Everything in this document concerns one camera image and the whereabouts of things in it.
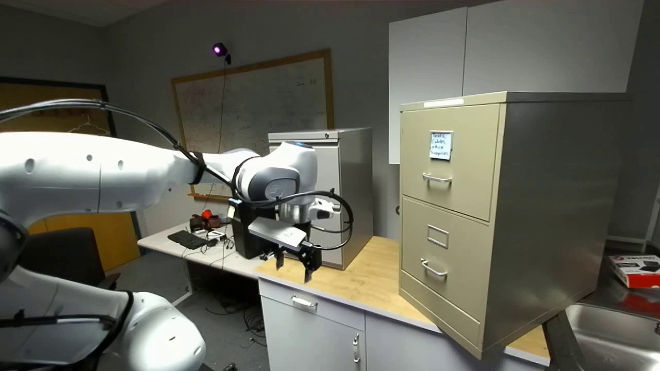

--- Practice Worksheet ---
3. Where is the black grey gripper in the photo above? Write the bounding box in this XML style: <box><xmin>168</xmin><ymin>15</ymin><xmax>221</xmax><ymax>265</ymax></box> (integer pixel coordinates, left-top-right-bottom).
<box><xmin>245</xmin><ymin>215</ymin><xmax>323</xmax><ymax>284</ymax></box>

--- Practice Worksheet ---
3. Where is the silver unlabelled drawer handle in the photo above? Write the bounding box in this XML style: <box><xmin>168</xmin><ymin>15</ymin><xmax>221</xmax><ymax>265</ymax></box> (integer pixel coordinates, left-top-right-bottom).
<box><xmin>418</xmin><ymin>256</ymin><xmax>449</xmax><ymax>284</ymax></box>

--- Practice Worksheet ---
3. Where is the beige unlabelled cabinet drawer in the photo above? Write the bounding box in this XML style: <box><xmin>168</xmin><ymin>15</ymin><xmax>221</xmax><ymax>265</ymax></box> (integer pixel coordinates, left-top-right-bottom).
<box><xmin>398</xmin><ymin>197</ymin><xmax>493</xmax><ymax>326</ymax></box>

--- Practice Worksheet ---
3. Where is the silver base cabinet drawer pull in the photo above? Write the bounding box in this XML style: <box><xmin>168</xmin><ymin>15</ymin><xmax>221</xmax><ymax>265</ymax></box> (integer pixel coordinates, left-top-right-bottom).
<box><xmin>289</xmin><ymin>294</ymin><xmax>319</xmax><ymax>313</ymax></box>

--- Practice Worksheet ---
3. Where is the white base cabinet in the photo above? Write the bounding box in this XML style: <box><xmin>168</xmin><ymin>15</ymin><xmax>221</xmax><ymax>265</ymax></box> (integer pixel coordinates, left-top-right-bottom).
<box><xmin>256</xmin><ymin>277</ymin><xmax>549</xmax><ymax>371</ymax></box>

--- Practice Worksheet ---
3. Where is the grey metal filing cabinet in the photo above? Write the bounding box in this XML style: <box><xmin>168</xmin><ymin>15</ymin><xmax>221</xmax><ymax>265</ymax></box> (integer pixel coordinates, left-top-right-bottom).
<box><xmin>266</xmin><ymin>125</ymin><xmax>377</xmax><ymax>270</ymax></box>

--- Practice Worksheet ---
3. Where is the beige labelled cabinet drawer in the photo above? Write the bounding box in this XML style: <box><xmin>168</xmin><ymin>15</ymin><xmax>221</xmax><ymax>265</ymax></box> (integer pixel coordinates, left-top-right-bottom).
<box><xmin>401</xmin><ymin>103</ymin><xmax>503</xmax><ymax>223</ymax></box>

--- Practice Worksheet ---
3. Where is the beige filing cabinet body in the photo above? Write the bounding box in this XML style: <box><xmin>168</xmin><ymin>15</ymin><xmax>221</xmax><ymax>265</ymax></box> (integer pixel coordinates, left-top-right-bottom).
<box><xmin>398</xmin><ymin>90</ymin><xmax>631</xmax><ymax>361</ymax></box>

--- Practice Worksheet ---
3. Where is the black box on desk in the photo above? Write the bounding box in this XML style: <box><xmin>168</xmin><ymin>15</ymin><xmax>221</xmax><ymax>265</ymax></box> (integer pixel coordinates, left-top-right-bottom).
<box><xmin>229</xmin><ymin>197</ymin><xmax>272</xmax><ymax>262</ymax></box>

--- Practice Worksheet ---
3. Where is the red black desk device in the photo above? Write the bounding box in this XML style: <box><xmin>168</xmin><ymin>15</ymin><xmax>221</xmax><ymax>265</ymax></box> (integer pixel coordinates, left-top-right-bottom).
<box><xmin>187</xmin><ymin>209</ymin><xmax>222</xmax><ymax>234</ymax></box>

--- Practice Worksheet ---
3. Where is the black flat keyboard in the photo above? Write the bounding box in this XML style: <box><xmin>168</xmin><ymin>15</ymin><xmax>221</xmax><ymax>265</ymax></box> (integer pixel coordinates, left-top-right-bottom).
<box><xmin>168</xmin><ymin>230</ymin><xmax>216</xmax><ymax>251</ymax></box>

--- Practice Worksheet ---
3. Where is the empty metal label holder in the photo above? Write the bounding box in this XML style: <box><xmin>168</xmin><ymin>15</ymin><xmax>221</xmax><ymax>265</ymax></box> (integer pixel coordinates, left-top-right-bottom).
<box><xmin>425</xmin><ymin>223</ymin><xmax>452</xmax><ymax>251</ymax></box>

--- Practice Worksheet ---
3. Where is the wood framed whiteboard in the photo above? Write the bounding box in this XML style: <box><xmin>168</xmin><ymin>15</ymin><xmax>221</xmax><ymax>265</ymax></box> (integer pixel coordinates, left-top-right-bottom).
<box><xmin>169</xmin><ymin>47</ymin><xmax>336</xmax><ymax>204</ymax></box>

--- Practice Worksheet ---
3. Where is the white label card holder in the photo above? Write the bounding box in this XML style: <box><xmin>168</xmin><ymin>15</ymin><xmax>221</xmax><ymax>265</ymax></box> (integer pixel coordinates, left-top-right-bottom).
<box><xmin>427</xmin><ymin>129</ymin><xmax>457</xmax><ymax>163</ymax></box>

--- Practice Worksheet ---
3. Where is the yellow door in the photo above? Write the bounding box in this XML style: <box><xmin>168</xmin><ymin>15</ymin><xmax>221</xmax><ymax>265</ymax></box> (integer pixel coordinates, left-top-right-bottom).
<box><xmin>0</xmin><ymin>76</ymin><xmax>144</xmax><ymax>277</ymax></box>

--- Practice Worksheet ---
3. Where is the black office chair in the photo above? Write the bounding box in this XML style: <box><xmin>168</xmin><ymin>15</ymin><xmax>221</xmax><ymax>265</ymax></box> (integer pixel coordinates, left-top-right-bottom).
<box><xmin>18</xmin><ymin>224</ymin><xmax>107</xmax><ymax>288</ymax></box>

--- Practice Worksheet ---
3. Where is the stainless steel sink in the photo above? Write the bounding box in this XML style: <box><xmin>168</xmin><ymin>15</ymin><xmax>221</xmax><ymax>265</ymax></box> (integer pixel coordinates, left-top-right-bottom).
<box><xmin>564</xmin><ymin>302</ymin><xmax>660</xmax><ymax>371</ymax></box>

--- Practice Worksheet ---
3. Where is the red and white box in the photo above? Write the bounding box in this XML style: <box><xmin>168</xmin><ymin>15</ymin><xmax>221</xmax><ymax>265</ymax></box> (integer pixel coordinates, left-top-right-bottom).
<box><xmin>606</xmin><ymin>253</ymin><xmax>660</xmax><ymax>290</ymax></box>

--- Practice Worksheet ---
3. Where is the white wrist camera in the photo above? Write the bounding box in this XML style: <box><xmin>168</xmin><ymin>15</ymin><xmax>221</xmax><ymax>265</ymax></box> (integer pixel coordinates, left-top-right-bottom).
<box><xmin>306</xmin><ymin>197</ymin><xmax>341</xmax><ymax>223</ymax></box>

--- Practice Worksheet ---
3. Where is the black floor cable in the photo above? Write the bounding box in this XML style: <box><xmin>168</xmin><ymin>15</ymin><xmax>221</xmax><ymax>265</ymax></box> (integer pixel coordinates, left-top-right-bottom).
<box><xmin>204</xmin><ymin>288</ymin><xmax>269</xmax><ymax>346</ymax></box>

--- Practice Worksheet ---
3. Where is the silver labelled drawer handle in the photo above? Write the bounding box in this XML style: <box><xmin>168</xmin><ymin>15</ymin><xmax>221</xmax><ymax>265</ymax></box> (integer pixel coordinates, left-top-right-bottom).
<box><xmin>420</xmin><ymin>171</ymin><xmax>453</xmax><ymax>191</ymax></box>

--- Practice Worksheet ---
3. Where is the purple lit wall camera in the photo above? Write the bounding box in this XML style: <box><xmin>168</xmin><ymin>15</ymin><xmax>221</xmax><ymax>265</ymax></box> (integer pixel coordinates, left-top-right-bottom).
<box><xmin>211</xmin><ymin>41</ymin><xmax>233</xmax><ymax>69</ymax></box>

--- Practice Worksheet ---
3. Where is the white wall cabinet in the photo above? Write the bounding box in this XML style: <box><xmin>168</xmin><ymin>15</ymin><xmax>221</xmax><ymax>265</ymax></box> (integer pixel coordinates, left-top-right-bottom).
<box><xmin>386</xmin><ymin>0</ymin><xmax>646</xmax><ymax>168</ymax></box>

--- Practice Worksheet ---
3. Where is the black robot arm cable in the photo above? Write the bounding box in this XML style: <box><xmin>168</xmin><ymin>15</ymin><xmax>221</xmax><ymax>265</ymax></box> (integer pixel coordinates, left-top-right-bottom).
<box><xmin>0</xmin><ymin>97</ymin><xmax>356</xmax><ymax>253</ymax></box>

